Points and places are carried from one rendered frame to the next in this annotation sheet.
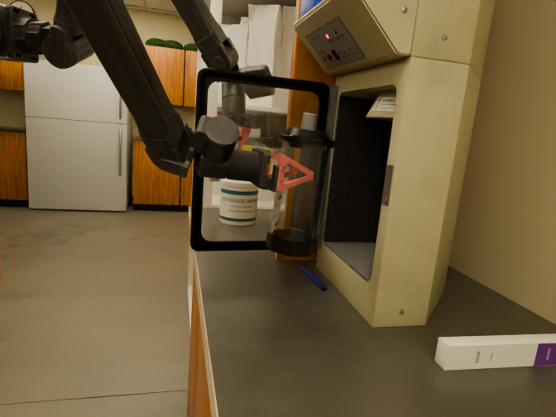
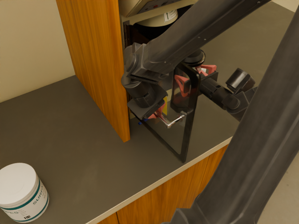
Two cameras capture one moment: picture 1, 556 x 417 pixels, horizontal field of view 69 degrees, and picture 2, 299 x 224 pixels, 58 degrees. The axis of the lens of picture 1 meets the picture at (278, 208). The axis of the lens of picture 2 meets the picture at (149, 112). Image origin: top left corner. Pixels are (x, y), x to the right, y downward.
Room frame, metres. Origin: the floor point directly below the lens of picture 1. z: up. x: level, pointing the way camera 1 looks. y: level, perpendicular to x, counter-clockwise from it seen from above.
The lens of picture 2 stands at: (1.14, 0.62, 1.80)
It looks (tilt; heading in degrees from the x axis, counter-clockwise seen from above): 48 degrees down; 252
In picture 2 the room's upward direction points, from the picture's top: straight up
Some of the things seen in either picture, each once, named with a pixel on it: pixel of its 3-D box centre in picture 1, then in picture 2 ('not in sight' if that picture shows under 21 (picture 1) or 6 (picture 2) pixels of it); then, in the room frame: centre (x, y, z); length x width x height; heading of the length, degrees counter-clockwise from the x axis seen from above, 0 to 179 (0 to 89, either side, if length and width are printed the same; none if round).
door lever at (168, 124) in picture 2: not in sight; (165, 115); (0.93, 0.13, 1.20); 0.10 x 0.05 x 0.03; 110
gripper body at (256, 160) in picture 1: (246, 165); (209, 88); (0.76, 0.07, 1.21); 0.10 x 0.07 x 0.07; 17
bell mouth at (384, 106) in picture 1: (412, 107); (153, 6); (0.84, -0.25, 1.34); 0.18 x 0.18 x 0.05
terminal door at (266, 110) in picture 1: (260, 166); (157, 99); (0.93, 0.05, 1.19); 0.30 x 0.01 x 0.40; 110
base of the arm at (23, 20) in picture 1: (34, 35); not in sight; (1.06, 0.64, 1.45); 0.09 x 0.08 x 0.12; 171
